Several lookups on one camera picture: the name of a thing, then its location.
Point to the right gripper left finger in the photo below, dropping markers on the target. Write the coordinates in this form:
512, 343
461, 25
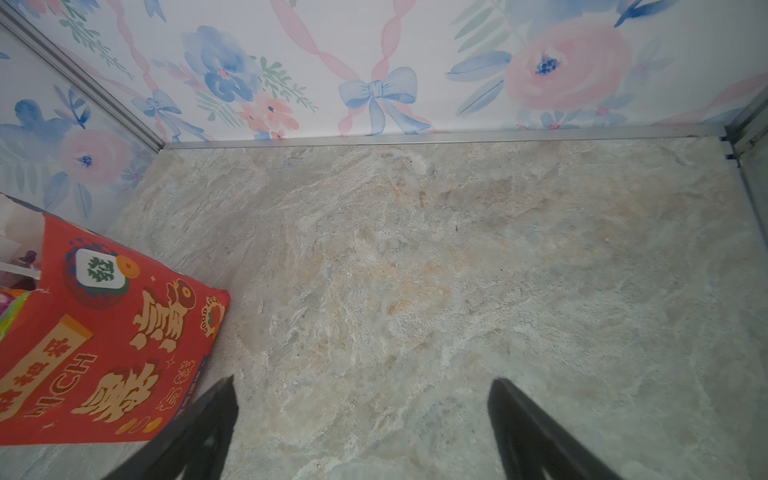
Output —
192, 446

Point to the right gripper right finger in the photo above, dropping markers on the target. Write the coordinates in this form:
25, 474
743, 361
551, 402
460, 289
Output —
532, 445

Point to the red paper gift bag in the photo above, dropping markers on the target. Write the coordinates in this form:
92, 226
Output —
99, 343

